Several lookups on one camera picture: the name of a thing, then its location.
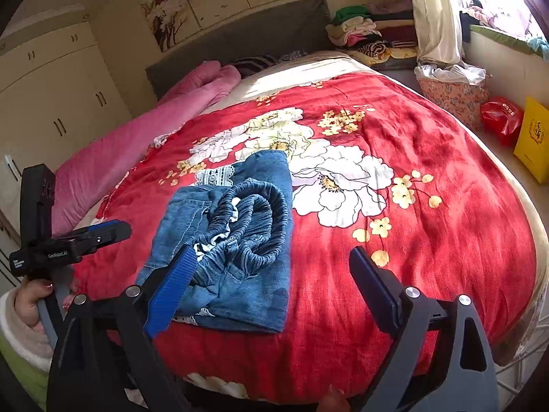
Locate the pink quilt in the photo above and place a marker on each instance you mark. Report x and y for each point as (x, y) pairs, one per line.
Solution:
(107, 150)

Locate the person's right hand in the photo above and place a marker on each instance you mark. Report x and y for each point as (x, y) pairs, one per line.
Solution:
(336, 401)

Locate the floral wall painting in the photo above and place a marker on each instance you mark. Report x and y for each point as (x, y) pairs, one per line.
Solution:
(193, 0)

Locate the cream curtain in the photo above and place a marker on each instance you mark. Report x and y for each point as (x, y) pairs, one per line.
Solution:
(437, 17)

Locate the crumpled clothes heap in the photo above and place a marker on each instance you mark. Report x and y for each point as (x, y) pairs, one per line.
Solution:
(484, 15)

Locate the grey headboard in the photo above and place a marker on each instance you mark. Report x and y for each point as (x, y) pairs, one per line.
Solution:
(257, 38)

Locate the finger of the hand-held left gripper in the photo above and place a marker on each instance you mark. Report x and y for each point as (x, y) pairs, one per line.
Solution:
(103, 224)
(111, 236)

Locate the white clothes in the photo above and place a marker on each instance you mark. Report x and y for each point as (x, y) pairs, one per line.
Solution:
(450, 73)

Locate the green window cushion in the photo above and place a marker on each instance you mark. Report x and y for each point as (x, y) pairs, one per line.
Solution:
(497, 34)

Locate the floral fabric basket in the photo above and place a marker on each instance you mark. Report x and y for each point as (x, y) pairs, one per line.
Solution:
(454, 98)

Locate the cream wardrobe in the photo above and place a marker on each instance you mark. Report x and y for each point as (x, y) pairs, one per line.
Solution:
(55, 94)

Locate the person's left hand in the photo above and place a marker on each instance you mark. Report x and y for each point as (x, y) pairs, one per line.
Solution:
(25, 304)

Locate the person's left forearm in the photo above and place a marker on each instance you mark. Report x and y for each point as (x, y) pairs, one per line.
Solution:
(21, 352)

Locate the pile of folded clothes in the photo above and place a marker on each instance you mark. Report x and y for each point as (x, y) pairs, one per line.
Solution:
(369, 34)

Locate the grey patterned pillow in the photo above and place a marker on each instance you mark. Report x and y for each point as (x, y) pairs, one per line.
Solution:
(294, 55)

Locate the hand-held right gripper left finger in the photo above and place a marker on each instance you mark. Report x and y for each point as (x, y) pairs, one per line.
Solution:
(171, 292)

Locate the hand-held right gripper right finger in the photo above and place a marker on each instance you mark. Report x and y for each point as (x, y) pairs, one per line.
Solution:
(373, 283)

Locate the red plastic bag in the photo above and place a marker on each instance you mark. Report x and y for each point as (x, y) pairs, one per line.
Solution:
(502, 120)

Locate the yellow paper bag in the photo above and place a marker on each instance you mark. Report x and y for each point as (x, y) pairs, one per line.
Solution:
(534, 141)

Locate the striped pillow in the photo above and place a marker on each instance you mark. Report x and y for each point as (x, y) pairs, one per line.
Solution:
(253, 65)

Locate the red floral blanket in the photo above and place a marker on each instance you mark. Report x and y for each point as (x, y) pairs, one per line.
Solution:
(429, 244)

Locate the blue denim pants with lace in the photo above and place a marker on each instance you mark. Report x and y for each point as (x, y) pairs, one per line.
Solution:
(240, 292)

